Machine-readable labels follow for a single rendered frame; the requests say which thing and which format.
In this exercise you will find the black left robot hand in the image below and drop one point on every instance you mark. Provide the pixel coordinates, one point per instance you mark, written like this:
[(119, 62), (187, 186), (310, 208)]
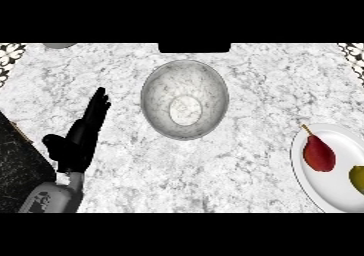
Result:
[(82, 133)]

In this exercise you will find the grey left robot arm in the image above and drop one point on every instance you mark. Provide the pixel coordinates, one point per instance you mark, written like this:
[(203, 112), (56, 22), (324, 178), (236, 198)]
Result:
[(54, 196)]

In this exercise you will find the grey marbled bowl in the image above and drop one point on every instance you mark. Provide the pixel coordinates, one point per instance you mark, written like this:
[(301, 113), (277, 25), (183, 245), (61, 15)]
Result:
[(186, 99)]

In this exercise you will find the white plate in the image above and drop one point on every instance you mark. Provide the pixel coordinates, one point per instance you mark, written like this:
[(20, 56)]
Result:
[(338, 180)]

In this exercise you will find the yellow lemon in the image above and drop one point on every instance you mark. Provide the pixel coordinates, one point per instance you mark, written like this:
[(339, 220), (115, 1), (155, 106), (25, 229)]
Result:
[(363, 179)]

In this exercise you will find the black speckled slab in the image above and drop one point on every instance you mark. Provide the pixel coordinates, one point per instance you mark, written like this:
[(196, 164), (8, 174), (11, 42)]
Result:
[(16, 166)]

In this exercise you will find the grey round object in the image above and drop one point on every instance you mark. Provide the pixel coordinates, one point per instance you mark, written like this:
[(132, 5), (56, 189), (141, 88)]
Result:
[(60, 45)]

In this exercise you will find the black appliance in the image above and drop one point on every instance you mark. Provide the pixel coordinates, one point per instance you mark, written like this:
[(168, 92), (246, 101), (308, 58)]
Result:
[(194, 48)]

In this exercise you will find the red pear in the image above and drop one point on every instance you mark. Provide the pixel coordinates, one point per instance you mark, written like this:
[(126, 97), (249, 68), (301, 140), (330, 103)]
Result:
[(318, 154)]

